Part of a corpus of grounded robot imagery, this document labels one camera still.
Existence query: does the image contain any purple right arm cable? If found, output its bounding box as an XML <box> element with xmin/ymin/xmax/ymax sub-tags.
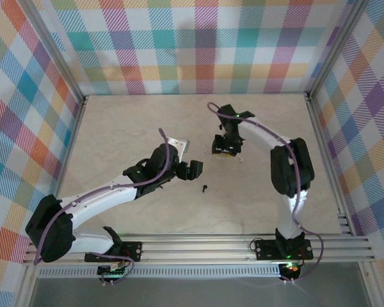
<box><xmin>207</xmin><ymin>102</ymin><xmax>326</xmax><ymax>285</ymax></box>

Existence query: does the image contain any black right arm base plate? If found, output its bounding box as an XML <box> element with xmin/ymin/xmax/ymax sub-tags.
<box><xmin>254</xmin><ymin>238</ymin><xmax>314</xmax><ymax>260</ymax></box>

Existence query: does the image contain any aluminium mounting rail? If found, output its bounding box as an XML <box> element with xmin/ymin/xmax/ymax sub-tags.
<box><xmin>21</xmin><ymin>232</ymin><xmax>377</xmax><ymax>267</ymax></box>

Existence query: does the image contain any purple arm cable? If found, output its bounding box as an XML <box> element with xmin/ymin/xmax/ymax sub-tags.
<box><xmin>33</xmin><ymin>127</ymin><xmax>177</xmax><ymax>285</ymax></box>
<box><xmin>207</xmin><ymin>102</ymin><xmax>326</xmax><ymax>285</ymax></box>

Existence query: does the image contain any slotted grey cable tray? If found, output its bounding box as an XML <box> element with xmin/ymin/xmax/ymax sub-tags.
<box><xmin>37</xmin><ymin>264</ymin><xmax>282</xmax><ymax>279</ymax></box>

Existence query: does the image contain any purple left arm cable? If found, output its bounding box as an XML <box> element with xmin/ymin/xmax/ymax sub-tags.
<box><xmin>33</xmin><ymin>127</ymin><xmax>177</xmax><ymax>285</ymax></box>

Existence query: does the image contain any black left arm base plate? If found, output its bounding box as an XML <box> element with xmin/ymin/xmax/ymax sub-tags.
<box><xmin>84</xmin><ymin>241</ymin><xmax>143</xmax><ymax>264</ymax></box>

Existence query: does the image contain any aluminium side rail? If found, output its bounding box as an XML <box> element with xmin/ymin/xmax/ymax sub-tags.
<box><xmin>305</xmin><ymin>92</ymin><xmax>356</xmax><ymax>237</ymax></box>
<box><xmin>52</xmin><ymin>95</ymin><xmax>89</xmax><ymax>201</ymax></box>

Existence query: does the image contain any aluminium frame post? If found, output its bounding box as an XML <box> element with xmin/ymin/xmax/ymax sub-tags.
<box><xmin>15</xmin><ymin>264</ymin><xmax>41</xmax><ymax>307</ymax></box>
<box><xmin>19</xmin><ymin>0</ymin><xmax>87</xmax><ymax>106</ymax></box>
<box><xmin>360</xmin><ymin>261</ymin><xmax>383</xmax><ymax>307</ymax></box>
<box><xmin>303</xmin><ymin>0</ymin><xmax>372</xmax><ymax>100</ymax></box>

